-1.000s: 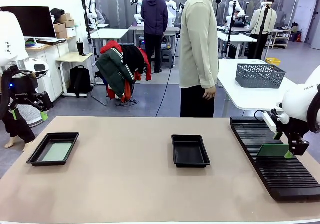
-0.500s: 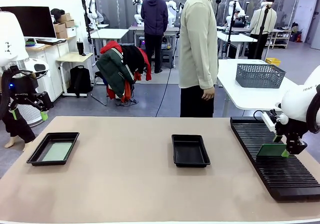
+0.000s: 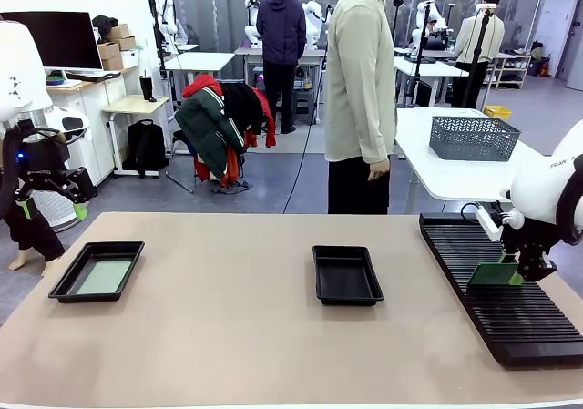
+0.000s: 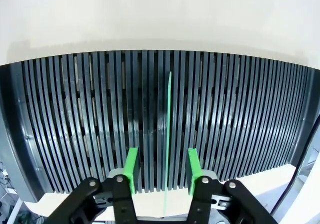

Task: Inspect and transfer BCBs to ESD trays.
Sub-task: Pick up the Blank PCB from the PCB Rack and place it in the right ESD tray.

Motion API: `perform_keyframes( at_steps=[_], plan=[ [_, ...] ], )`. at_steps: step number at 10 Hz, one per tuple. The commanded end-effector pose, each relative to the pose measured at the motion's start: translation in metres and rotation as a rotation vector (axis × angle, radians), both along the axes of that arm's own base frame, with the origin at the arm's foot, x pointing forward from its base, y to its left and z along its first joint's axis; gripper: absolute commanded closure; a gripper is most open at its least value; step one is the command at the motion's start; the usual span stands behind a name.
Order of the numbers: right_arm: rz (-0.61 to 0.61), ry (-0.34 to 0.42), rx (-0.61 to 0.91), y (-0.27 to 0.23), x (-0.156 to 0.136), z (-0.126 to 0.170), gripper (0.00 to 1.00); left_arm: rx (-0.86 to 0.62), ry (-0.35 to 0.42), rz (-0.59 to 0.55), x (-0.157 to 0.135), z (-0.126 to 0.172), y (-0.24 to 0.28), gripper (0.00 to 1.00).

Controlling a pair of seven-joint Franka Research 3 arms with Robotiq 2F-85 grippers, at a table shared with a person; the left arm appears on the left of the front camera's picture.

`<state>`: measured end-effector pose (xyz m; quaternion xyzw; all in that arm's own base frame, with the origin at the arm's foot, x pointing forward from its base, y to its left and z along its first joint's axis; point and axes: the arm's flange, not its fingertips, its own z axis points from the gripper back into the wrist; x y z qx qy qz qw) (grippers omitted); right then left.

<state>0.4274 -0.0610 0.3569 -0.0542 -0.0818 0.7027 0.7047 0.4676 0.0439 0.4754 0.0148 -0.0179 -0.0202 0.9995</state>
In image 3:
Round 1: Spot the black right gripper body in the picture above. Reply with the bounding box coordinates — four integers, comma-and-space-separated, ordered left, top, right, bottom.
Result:
499, 219, 559, 251

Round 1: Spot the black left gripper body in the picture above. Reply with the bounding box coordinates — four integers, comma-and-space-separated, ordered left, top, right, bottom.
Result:
16, 138, 71, 181

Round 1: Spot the green circuit board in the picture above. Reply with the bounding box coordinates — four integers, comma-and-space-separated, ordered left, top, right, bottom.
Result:
76, 259, 136, 296
467, 261, 521, 288

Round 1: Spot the black ESD tray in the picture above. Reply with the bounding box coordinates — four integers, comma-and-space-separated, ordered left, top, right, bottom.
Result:
312, 244, 384, 307
47, 240, 146, 304

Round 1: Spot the person's right forearm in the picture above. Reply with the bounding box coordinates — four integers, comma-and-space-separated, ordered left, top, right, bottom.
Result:
359, 101, 398, 164

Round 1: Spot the person's right hand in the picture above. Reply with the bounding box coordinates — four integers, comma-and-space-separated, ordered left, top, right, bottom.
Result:
367, 159, 393, 183

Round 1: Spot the black slotted board rack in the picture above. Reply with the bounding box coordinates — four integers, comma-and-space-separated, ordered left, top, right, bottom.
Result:
417, 212, 583, 371

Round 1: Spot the white cabinet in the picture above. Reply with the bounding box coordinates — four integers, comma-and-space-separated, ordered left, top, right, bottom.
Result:
45, 65, 142, 197

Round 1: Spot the black backpack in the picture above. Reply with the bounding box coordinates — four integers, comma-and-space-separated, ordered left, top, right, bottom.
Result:
122, 118, 169, 180

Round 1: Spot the white side table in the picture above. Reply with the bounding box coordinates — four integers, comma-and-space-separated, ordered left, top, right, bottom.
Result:
394, 107, 550, 221

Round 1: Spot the small wooden top table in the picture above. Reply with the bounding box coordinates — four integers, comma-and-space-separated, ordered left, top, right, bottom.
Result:
101, 94, 172, 177

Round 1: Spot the grey plastic basket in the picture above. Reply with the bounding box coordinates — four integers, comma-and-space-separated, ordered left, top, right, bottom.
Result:
429, 116, 522, 162

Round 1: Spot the black computer monitor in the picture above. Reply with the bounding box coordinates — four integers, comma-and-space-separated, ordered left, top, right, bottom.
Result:
0, 11, 104, 71

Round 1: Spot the black tumbler with straw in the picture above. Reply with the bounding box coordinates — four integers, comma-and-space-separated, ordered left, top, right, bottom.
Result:
139, 69, 155, 102

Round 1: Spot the yellow bin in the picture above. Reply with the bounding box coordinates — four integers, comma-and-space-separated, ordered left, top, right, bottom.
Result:
482, 105, 513, 121

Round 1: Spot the dark green jacket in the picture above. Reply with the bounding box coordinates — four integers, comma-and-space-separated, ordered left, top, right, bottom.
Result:
174, 86, 247, 180

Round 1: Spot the chair with piled jackets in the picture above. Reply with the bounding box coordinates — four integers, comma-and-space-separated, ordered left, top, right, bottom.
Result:
181, 74, 278, 189

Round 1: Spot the white shelf unit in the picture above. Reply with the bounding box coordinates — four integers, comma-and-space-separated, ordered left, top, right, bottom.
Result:
494, 52, 532, 89

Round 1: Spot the white background table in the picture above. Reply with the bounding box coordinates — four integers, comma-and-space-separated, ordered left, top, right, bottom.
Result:
163, 52, 236, 86
394, 56, 470, 107

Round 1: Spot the black jacket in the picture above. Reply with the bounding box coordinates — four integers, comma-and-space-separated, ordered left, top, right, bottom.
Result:
220, 82, 266, 138

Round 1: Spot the black tripod stand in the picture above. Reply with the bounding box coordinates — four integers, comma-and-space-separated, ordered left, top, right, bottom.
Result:
404, 1, 434, 107
460, 4, 497, 108

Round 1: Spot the person with black cap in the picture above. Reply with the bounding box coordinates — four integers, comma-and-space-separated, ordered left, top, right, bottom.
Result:
450, 0, 506, 108

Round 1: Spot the person in beige shirt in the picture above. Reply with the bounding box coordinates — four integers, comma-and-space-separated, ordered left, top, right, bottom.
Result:
323, 0, 411, 215

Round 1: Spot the grey step stool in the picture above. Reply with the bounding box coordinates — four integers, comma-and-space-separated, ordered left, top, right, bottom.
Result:
291, 88, 318, 127

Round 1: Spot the person in purple hoodie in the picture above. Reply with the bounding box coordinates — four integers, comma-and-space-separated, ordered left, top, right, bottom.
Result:
255, 0, 308, 135

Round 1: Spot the grey background workbench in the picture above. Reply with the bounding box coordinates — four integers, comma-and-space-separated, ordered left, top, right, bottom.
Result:
234, 46, 330, 112

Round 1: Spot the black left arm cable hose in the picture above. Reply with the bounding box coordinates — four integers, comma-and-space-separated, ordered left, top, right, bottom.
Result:
0, 119, 34, 221

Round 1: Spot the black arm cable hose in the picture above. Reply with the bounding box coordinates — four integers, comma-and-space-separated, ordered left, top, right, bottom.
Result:
0, 119, 34, 221
555, 153, 583, 247

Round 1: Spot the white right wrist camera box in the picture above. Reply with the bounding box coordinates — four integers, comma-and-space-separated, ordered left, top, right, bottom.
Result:
475, 203, 503, 242

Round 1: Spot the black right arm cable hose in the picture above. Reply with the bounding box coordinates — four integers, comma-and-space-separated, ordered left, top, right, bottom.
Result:
555, 153, 583, 247

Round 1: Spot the metal frame chair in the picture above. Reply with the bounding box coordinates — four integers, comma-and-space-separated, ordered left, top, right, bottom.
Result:
164, 128, 251, 195

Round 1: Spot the thin black hanging cable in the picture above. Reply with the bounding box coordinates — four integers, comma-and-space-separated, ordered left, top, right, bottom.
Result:
282, 0, 354, 214

